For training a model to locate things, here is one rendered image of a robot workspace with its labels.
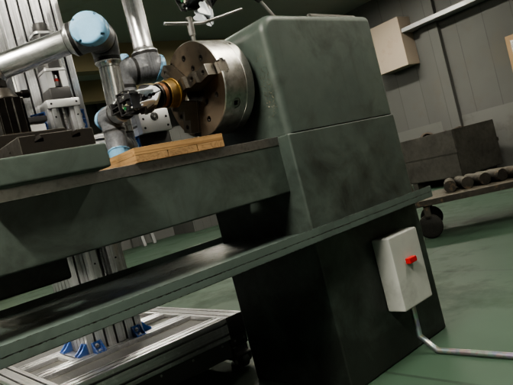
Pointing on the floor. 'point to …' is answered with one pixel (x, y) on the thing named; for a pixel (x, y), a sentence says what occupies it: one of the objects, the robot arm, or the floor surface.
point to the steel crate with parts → (451, 153)
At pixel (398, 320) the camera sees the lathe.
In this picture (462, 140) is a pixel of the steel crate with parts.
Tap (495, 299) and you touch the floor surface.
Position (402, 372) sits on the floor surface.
